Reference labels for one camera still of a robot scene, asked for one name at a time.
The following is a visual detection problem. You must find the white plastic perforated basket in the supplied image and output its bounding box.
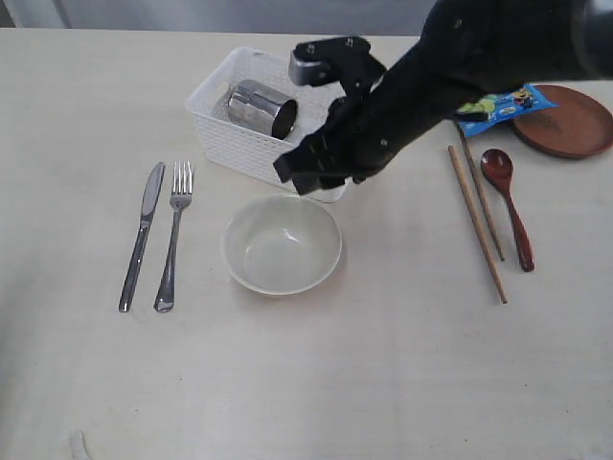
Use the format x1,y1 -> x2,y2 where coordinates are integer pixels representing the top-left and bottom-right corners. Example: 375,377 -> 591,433
186,47 -> 343,193

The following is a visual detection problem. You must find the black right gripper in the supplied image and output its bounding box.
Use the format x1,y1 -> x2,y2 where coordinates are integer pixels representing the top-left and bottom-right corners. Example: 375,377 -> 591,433
273,52 -> 460,196

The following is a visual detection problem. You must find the dark red wooden spoon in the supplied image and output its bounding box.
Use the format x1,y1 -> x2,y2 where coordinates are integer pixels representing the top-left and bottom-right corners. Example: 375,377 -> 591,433
480,149 -> 535,272

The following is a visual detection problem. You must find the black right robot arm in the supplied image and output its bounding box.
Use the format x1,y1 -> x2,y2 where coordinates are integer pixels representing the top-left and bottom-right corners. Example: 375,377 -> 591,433
273,1 -> 612,195

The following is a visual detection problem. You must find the wooden chopstick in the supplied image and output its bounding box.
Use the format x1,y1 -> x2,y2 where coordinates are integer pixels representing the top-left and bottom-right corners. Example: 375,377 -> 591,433
453,121 -> 505,261
447,146 -> 508,304

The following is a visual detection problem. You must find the stainless steel cup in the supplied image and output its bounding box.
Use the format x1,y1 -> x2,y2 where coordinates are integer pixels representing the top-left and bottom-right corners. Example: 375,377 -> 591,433
227,80 -> 298,140

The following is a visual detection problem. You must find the silver metal fork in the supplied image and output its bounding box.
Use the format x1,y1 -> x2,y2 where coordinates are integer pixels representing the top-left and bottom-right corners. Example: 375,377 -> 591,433
153,160 -> 193,313

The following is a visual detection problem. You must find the white curtain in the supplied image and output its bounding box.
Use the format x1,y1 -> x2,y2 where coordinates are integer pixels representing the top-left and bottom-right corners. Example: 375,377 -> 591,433
1,1 -> 434,36

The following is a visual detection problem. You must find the silver metal knife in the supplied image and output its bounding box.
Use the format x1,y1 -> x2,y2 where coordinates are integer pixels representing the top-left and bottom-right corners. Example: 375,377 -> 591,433
118,162 -> 166,313

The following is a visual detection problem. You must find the brown round wooden plate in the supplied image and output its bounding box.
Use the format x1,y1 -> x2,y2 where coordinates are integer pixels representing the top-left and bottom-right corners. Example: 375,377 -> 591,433
512,84 -> 612,160

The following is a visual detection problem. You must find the pale green ceramic bowl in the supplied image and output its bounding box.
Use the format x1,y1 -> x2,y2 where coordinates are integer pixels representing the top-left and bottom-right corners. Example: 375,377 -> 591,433
220,194 -> 344,297

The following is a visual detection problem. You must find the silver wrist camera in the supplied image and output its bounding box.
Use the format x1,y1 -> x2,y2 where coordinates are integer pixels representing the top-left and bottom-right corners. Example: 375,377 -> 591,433
288,36 -> 386,96

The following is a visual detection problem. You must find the blue chips bag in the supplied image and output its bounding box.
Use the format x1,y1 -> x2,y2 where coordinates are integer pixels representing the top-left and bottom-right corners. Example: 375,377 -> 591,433
452,84 -> 557,137

